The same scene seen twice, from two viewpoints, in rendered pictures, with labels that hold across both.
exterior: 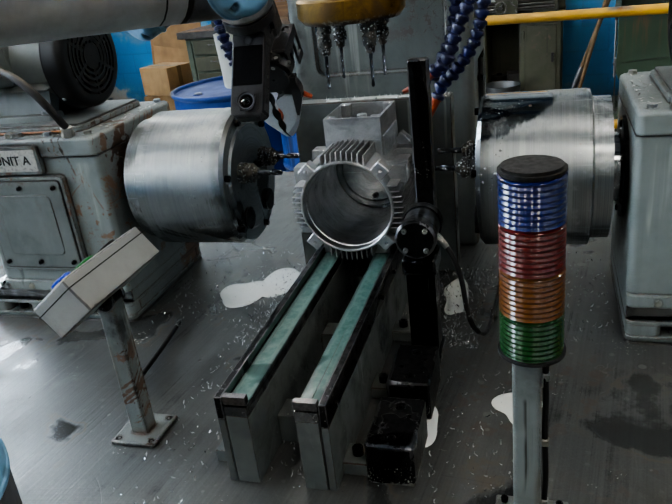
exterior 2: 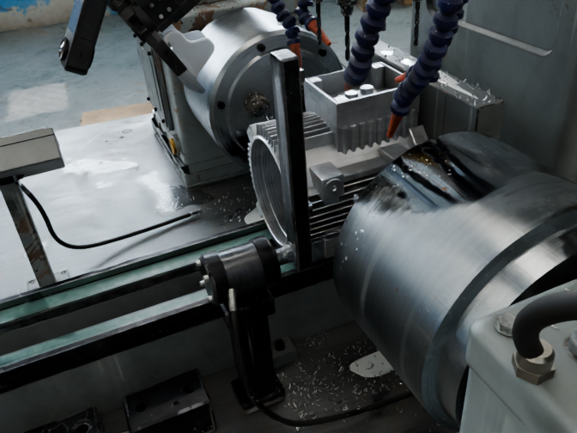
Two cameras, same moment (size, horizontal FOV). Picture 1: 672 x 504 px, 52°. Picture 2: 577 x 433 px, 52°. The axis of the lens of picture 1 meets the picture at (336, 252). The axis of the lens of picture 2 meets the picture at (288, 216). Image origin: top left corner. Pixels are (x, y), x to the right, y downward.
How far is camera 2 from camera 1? 87 cm
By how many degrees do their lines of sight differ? 45
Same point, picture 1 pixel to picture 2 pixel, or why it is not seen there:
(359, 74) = (461, 25)
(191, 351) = (165, 243)
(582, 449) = not seen: outside the picture
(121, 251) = (13, 146)
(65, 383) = (90, 215)
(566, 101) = (489, 213)
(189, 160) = (204, 72)
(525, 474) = not seen: outside the picture
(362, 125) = (325, 105)
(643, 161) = (469, 401)
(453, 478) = not seen: outside the picture
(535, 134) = (403, 239)
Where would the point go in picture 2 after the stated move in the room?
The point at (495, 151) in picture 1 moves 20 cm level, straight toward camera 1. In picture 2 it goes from (357, 228) to (158, 304)
